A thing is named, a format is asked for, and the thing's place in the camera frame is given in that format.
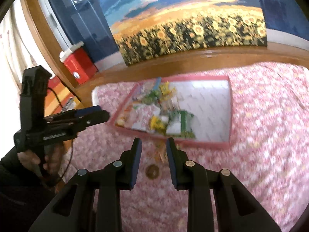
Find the green snack bag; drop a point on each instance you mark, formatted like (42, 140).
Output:
(179, 125)

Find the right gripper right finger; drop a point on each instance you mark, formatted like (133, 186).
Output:
(185, 173)

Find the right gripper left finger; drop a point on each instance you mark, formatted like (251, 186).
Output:
(123, 172)

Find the yellow small snack packet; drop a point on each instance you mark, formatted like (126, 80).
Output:
(159, 123)

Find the orange yellow snack bag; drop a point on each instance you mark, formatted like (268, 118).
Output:
(127, 118)

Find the sunflower field painting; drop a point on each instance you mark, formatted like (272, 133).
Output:
(147, 29)

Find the round brown jelly cup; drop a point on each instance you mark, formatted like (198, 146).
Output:
(152, 172)

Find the pink white snack packet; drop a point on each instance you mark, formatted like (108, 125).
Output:
(142, 116)

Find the red gift box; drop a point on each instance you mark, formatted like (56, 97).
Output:
(79, 64)

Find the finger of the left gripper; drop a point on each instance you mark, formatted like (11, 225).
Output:
(88, 110)
(86, 120)

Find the pink floral cloth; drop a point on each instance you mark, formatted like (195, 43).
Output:
(269, 152)

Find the pink shallow box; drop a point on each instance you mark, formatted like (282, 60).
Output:
(194, 109)

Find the clear packet blue strip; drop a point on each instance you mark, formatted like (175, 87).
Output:
(157, 83)

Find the orange yellow carton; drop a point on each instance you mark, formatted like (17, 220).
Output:
(60, 98)

